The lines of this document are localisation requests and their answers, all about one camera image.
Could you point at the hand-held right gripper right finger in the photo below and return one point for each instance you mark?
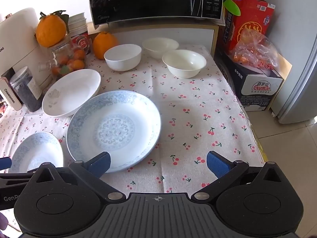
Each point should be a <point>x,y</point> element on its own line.
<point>218,164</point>

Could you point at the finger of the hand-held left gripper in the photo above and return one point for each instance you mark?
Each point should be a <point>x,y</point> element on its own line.
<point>5,163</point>

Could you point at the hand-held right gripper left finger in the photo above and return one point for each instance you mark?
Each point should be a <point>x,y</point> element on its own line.
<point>100,165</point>

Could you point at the small blue patterned plate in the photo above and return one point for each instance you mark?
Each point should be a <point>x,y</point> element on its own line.
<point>37,151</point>

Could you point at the large blue patterned plate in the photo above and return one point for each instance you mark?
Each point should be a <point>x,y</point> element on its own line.
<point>116,129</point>

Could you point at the person's left hand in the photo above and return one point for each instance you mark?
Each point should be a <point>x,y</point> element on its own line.
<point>3,222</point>

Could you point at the cherry print tablecloth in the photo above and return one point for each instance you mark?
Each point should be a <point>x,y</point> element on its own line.
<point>198,109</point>

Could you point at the clear jar with dark contents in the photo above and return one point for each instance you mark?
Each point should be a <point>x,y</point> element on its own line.
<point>27,94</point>

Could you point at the white plate with faint flower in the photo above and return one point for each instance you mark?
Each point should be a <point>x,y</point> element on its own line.
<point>71,91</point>

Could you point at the black and white cardboard box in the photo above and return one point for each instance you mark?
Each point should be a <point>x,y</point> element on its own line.
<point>257,89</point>

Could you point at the white ceramic bowl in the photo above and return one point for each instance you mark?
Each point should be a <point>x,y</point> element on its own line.
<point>184,63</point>
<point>159,45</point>
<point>122,57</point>

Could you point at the glass jar of small oranges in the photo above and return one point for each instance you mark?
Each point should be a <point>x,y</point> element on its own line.
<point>71,59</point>

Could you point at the plastic bag of oranges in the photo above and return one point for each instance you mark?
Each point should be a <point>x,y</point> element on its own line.
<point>252,52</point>

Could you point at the large orange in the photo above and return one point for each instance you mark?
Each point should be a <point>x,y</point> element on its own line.
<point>104,45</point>

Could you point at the red tin can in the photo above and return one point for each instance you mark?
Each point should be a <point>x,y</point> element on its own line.
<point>83,42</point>

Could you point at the silver refrigerator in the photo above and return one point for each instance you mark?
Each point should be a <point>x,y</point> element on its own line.
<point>297,67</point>

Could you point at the white water dispenser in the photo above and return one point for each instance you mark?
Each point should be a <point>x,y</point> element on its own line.
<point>19,37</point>

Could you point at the orange with green leaves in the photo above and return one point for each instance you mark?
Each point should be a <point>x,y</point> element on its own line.
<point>50,31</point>

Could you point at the white wooden shelf stand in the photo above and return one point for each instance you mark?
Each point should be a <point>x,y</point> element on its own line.
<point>161,33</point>

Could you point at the stack of paper cups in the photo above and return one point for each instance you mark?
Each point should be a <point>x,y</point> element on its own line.
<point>78,23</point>

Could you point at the red cardboard box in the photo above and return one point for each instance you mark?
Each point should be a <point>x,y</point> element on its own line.
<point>244,17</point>

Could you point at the black microwave oven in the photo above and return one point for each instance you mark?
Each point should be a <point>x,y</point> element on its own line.
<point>148,0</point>

